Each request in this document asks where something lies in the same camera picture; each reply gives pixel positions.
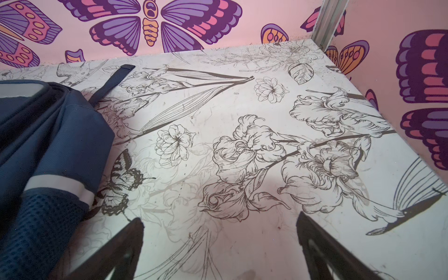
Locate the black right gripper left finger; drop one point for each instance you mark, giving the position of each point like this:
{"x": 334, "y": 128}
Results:
{"x": 118, "y": 258}

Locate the aluminium frame post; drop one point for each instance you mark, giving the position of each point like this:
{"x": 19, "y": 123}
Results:
{"x": 328, "y": 20}

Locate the navy blue backpack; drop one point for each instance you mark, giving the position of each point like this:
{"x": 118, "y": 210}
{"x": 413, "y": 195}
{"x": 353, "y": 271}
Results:
{"x": 54, "y": 149}

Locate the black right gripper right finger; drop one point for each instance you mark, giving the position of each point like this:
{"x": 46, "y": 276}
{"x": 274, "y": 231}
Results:
{"x": 326, "y": 258}

